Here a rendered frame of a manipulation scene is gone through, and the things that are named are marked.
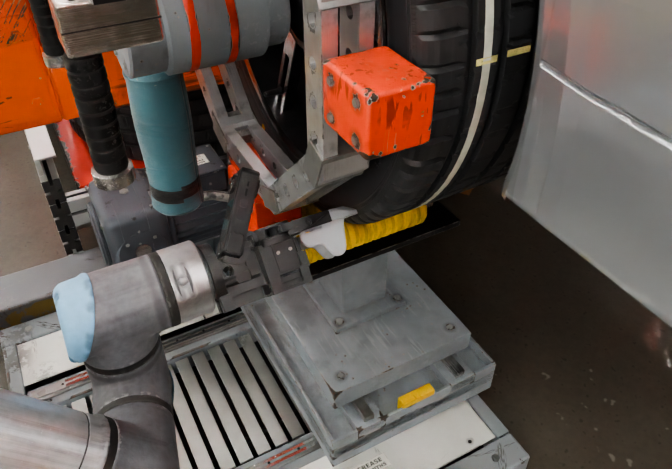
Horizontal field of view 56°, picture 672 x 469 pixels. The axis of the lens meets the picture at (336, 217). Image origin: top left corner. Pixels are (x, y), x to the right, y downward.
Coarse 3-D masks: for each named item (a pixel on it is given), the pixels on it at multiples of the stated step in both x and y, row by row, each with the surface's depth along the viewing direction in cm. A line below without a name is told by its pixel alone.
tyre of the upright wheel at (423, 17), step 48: (432, 0) 58; (480, 0) 60; (528, 0) 63; (432, 48) 60; (480, 48) 63; (528, 48) 66; (432, 144) 68; (480, 144) 73; (336, 192) 89; (384, 192) 76; (432, 192) 78
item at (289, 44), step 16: (384, 0) 64; (384, 16) 65; (384, 32) 66; (272, 48) 109; (288, 48) 95; (256, 64) 107; (272, 64) 108; (288, 64) 97; (304, 64) 110; (256, 80) 107; (272, 80) 108; (288, 80) 99; (304, 80) 109; (272, 96) 106; (288, 96) 102; (304, 96) 108; (272, 112) 105; (288, 112) 105; (304, 112) 106; (288, 128) 103; (304, 128) 103; (288, 144) 101; (304, 144) 100
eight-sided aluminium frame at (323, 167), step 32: (320, 0) 58; (352, 0) 59; (320, 32) 60; (352, 32) 63; (224, 64) 105; (320, 64) 62; (320, 96) 64; (224, 128) 102; (256, 128) 102; (320, 128) 67; (256, 160) 95; (288, 160) 95; (320, 160) 68; (352, 160) 71; (288, 192) 82; (320, 192) 84
